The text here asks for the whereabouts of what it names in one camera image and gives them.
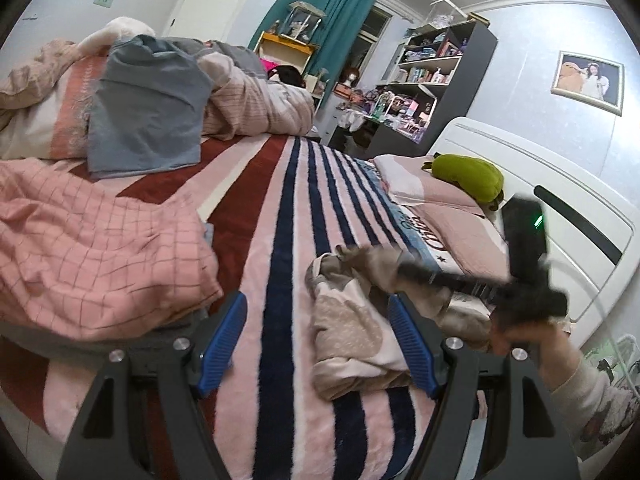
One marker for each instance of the framed wall picture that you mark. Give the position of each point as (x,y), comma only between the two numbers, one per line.
(587,80)

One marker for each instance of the clear display box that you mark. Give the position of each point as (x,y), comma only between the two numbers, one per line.
(444,10)

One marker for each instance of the dark grey bookshelf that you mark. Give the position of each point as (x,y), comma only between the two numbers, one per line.
(475,60)

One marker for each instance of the dark grey desk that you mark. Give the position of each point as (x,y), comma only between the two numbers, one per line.
(385,140)

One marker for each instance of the mannequin head with wig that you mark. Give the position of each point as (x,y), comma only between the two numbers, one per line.
(351,76)

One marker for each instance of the green plush toy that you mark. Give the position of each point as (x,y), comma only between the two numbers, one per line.
(470,175)

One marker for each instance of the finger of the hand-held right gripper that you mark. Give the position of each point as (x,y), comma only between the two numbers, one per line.
(440,277)

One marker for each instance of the person's right forearm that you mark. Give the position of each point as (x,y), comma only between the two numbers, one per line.
(585,385)

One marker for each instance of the beige white pillow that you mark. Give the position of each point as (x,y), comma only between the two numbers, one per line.
(415,185)

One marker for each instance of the pink lace pillow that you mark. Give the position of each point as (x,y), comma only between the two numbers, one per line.
(65,110)

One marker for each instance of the pink checkered blanket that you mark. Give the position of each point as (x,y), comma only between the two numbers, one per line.
(100,240)

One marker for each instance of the person's right hand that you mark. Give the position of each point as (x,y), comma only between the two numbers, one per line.
(505,337)

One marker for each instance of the magenta bag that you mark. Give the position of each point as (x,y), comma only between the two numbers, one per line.
(267,65)

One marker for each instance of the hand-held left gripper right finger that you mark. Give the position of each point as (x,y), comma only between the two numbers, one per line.
(410,345)

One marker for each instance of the grey blanket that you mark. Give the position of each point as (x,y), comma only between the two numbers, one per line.
(225,55)

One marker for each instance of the striped fleece blanket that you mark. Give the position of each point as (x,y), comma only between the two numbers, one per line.
(280,240)

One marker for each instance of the white door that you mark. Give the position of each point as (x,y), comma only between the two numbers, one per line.
(210,10)

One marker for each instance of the white bed headboard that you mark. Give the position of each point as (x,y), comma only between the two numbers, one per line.
(550,170)

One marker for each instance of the blue-grey folded cloth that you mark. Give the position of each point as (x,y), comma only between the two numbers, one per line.
(145,115)

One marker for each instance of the teal curtain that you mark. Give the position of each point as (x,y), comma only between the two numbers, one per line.
(340,15)

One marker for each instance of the small white shelf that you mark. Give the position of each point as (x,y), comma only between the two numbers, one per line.
(315,87)

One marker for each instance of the dark furry plush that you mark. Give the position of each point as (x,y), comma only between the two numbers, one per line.
(290,76)

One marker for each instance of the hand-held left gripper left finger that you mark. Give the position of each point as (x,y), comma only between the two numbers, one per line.
(222,345)

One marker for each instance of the cartoon print cream pants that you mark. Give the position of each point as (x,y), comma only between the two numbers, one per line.
(350,330)

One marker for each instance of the yellow shelf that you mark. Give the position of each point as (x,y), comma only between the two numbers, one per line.
(285,42)

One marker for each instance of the glass display case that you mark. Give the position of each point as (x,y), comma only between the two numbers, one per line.
(302,22)

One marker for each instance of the checkered quilt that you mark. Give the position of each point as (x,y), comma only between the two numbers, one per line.
(260,105)

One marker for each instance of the row of desk figurines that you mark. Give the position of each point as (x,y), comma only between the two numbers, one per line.
(390,107)

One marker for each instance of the white plush toy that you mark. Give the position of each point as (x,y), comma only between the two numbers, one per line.
(120,27)

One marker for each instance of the window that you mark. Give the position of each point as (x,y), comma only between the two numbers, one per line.
(375,35)

